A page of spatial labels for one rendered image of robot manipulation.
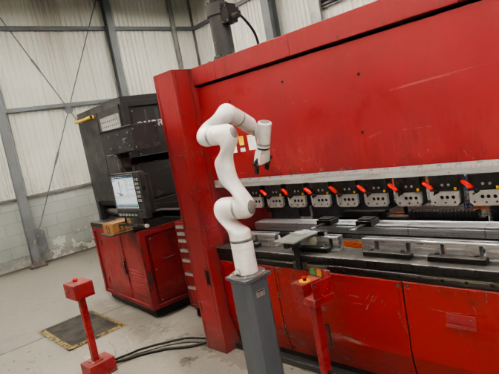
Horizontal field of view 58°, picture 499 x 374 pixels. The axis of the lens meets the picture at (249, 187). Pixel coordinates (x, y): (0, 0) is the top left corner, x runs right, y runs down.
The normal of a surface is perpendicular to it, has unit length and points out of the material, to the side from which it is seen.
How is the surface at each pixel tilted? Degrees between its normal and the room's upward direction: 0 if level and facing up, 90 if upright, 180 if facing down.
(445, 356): 90
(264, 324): 90
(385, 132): 90
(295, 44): 90
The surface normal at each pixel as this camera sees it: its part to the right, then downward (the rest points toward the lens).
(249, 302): -0.10, 0.14
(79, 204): 0.62, -0.02
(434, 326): -0.69, 0.21
